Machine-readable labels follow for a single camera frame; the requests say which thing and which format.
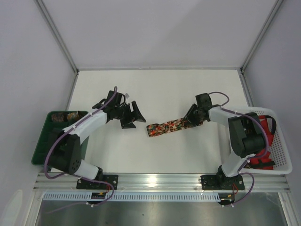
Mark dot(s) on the rolled tie in tray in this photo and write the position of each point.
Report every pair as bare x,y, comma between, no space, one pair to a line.
58,117

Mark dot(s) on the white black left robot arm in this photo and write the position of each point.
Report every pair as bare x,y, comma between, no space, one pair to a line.
65,144

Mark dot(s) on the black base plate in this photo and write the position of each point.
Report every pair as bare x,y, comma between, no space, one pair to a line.
215,182
88,185

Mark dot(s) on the aluminium frame post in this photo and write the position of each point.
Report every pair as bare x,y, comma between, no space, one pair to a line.
271,16
56,34

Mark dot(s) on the aluminium mounting rail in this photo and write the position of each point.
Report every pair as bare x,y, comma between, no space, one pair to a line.
138,182

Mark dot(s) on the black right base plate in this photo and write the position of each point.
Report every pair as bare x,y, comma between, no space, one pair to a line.
215,182

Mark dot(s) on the orange brown rolled tie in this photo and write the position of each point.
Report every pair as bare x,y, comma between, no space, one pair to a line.
73,116

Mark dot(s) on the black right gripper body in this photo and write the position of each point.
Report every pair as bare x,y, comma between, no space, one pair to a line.
196,114

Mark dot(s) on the white plastic basket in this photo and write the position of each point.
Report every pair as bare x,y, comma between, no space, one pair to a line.
278,151

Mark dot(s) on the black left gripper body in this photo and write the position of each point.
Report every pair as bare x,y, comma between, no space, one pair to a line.
128,115

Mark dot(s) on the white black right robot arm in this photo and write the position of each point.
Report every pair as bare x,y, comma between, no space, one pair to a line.
248,138

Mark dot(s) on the aluminium frame post left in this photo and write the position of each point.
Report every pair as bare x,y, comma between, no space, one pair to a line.
56,34

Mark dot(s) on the green divided plastic tray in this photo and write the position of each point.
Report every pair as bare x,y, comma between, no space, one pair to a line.
42,148

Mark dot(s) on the colourful patterned necktie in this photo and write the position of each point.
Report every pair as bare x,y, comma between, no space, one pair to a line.
157,129

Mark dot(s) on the white slotted cable duct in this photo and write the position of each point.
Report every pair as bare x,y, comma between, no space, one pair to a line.
136,197

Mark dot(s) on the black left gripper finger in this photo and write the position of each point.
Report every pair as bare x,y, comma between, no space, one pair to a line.
136,113
127,125

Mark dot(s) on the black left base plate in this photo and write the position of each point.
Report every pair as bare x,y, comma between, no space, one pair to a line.
88,185

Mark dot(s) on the aluminium frame post right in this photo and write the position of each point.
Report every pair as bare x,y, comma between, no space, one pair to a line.
271,16

